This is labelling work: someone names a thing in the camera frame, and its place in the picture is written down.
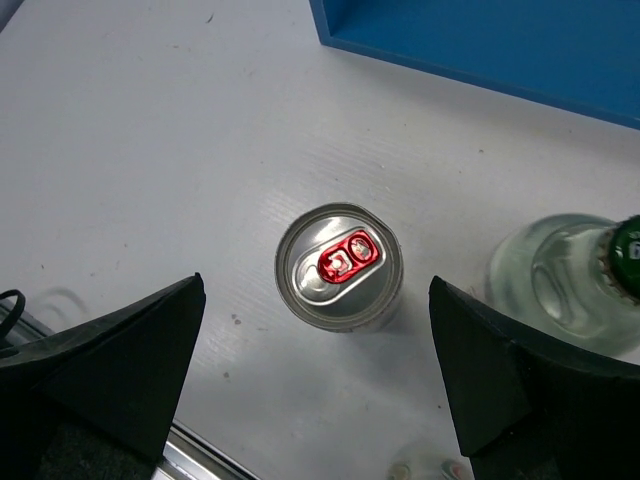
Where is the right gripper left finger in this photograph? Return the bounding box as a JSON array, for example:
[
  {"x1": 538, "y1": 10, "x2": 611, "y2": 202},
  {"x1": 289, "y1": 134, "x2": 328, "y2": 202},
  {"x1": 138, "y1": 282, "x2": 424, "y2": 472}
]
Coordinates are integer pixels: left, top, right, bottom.
[{"x1": 1, "y1": 273, "x2": 206, "y2": 479}]

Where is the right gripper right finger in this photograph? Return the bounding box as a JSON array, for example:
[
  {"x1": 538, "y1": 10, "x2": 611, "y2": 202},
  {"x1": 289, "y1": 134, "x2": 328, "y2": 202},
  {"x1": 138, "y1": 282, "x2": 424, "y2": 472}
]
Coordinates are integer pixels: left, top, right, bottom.
[{"x1": 429, "y1": 277, "x2": 639, "y2": 479}]

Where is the clear glass bottle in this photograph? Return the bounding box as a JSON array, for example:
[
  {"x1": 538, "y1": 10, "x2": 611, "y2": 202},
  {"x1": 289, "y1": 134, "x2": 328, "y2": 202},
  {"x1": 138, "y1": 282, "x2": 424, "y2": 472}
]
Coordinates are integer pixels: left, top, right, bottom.
[{"x1": 484, "y1": 214, "x2": 639, "y2": 357}]

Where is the energy drink can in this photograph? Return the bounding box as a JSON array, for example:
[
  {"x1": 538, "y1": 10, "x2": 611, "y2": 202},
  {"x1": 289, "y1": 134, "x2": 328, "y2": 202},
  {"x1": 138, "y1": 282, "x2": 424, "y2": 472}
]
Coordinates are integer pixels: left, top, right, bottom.
[{"x1": 274, "y1": 202, "x2": 404, "y2": 333}]

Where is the blue and yellow shelf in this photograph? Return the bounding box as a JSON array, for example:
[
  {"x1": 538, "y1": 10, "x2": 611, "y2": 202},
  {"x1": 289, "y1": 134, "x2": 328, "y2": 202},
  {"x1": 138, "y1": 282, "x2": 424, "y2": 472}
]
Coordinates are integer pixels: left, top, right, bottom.
[{"x1": 310, "y1": 0, "x2": 639, "y2": 129}]

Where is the aluminium rail front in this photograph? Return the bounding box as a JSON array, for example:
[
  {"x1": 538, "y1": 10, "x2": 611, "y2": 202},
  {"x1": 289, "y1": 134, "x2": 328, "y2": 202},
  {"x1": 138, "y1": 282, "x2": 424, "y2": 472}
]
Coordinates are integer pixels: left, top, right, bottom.
[{"x1": 5, "y1": 311, "x2": 256, "y2": 480}]

